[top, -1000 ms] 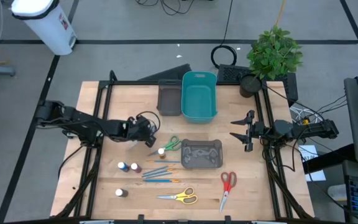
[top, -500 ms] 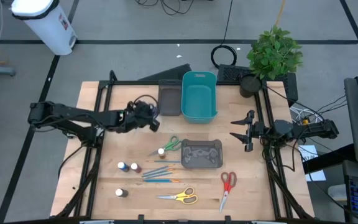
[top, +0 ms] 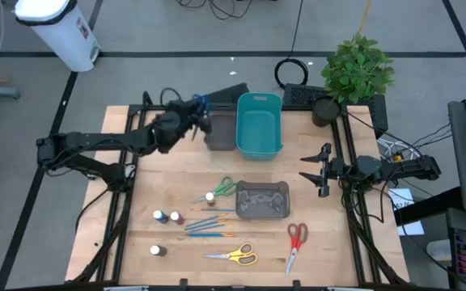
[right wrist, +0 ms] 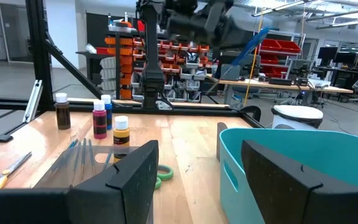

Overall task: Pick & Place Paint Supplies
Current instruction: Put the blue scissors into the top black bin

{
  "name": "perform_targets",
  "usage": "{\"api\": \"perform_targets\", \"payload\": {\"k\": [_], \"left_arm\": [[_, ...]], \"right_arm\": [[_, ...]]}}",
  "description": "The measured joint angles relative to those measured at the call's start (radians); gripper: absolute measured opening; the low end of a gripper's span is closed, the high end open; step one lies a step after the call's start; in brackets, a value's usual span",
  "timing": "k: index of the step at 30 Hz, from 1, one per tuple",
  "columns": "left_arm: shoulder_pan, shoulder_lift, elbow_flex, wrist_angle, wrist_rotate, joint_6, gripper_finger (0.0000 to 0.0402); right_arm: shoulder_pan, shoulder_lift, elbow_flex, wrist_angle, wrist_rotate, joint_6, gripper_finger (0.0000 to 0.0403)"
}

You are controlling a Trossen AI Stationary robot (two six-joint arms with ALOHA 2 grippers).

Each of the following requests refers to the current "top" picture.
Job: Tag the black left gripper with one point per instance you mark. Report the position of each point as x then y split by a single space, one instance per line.
186 115

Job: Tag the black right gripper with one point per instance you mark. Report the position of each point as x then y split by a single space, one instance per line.
332 167

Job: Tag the brown paint bottle white cap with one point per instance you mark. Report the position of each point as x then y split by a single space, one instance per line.
210 199

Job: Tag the thin blue paintbrush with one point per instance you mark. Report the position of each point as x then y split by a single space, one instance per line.
217 209

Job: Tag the blue paintbrush gold ferrule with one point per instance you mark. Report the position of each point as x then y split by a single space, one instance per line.
208 227
206 224
206 220

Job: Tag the maroon paint bottle white cap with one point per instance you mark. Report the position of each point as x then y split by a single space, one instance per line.
177 218

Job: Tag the blue paint bottle white cap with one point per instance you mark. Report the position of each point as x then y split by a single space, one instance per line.
161 217

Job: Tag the blue and orange pens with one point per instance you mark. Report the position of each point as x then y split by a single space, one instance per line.
208 234

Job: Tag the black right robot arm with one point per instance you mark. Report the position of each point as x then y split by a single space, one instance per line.
411 167

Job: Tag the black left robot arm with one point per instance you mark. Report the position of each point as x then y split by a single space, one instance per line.
95 141

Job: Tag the narrow grey translucent bin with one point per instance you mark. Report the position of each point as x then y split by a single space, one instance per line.
221 133

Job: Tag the black plant pot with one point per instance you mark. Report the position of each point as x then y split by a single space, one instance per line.
325 113

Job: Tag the teal plastic bin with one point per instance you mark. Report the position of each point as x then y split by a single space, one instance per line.
259 129

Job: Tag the wide grey translucent bin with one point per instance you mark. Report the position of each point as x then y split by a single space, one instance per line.
263 202

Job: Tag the black perforated panel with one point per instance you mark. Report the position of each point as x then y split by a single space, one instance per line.
302 95

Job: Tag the white paper sheet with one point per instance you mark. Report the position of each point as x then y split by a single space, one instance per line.
401 196

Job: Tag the green leafy plant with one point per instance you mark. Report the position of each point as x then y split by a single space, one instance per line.
358 68

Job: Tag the black desk beam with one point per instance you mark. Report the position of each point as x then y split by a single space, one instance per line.
427 206

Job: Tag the white trash bin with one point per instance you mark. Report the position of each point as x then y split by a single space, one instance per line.
63 36

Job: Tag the black table edge bracket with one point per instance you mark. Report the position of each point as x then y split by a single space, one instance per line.
296 283
183 283

